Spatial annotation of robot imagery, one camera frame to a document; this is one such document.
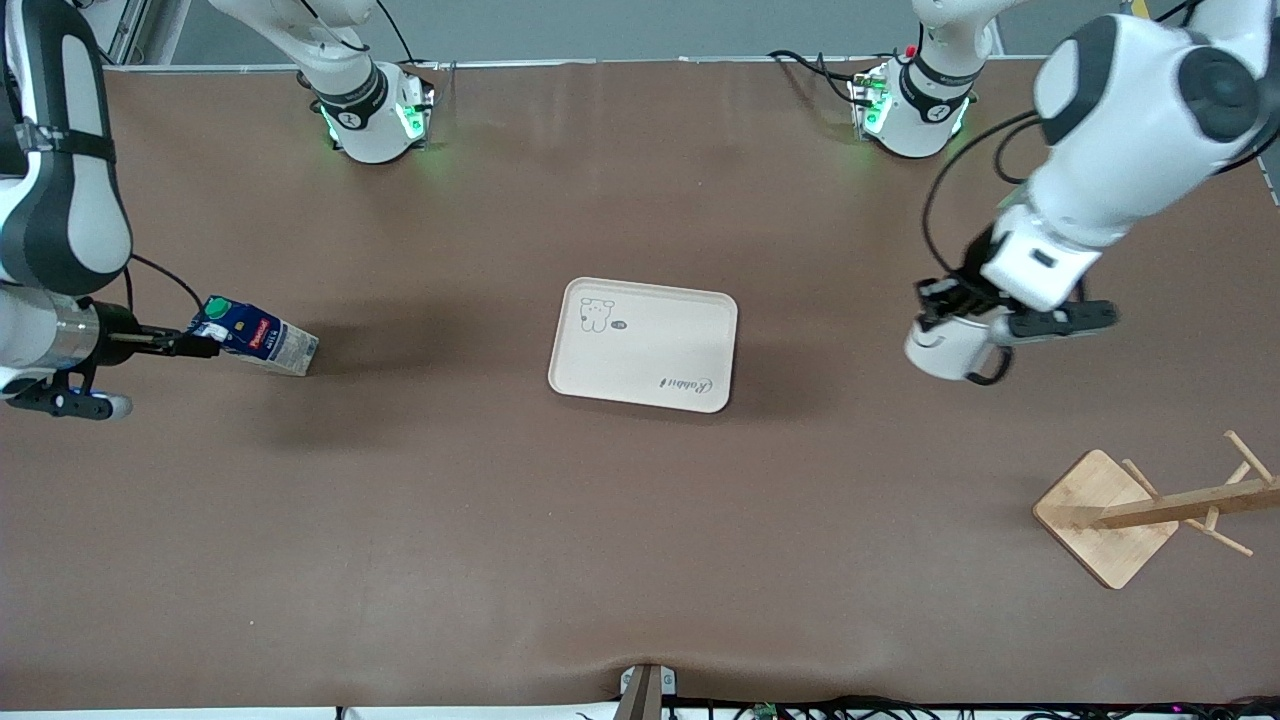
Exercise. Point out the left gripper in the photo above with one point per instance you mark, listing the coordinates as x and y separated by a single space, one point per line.
962 285

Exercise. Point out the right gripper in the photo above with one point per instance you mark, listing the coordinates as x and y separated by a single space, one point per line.
119 324

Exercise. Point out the blue milk carton green cap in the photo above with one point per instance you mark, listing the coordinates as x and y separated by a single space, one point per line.
260 340

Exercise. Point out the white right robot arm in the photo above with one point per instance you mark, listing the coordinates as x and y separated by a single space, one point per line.
90 200

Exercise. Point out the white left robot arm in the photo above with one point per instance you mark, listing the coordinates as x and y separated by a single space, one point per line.
1130 150

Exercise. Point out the wooden cup stand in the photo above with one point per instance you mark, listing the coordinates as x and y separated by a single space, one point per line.
1100 520

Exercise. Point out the cream rabbit print tray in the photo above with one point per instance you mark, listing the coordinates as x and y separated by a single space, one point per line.
650 350

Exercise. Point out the brown table cover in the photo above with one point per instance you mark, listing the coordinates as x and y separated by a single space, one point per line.
400 550

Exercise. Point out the aluminium frame profile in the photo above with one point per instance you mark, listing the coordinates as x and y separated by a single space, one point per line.
125 30

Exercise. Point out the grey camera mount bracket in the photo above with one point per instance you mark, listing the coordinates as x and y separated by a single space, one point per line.
645 695

